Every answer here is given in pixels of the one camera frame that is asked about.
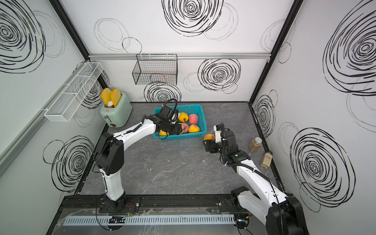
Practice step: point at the yellow toast slice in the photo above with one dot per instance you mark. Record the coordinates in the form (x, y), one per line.
(115, 97)
(106, 95)

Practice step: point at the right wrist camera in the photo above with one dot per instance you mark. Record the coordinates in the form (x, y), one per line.
(218, 129)

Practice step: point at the mint green toaster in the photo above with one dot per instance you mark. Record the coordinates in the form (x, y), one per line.
(119, 115)

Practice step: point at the white slotted cable duct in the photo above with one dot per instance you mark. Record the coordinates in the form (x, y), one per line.
(104, 220)

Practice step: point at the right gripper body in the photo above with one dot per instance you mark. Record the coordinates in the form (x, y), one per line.
(224, 151)

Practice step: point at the brown spice jar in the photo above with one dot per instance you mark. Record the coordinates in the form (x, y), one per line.
(255, 144)

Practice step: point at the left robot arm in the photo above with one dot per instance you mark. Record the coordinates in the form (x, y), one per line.
(109, 154)

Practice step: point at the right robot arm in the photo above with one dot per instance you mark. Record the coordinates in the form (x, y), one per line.
(281, 214)

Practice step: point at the left yellow toast slice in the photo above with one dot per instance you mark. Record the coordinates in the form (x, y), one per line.
(106, 95)

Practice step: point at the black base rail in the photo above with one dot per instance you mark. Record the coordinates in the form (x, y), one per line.
(140, 203)

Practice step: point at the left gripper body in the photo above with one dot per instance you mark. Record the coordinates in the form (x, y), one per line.
(167, 124)

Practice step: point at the white wire wall shelf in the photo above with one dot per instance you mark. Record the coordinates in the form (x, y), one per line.
(83, 90)

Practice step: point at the beige spice jar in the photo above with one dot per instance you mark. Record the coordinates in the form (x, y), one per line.
(267, 159)

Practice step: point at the right yellow toast slice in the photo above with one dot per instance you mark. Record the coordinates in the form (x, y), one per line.
(115, 97)

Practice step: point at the black wire wall basket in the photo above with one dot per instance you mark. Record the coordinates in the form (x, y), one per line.
(156, 68)

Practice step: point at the teal plastic basket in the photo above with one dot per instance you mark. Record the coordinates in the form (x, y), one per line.
(188, 109)

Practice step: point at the pink peach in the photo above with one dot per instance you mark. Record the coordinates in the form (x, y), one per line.
(185, 128)
(193, 119)

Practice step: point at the yellow peach with red blush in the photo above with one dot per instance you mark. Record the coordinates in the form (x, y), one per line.
(209, 137)

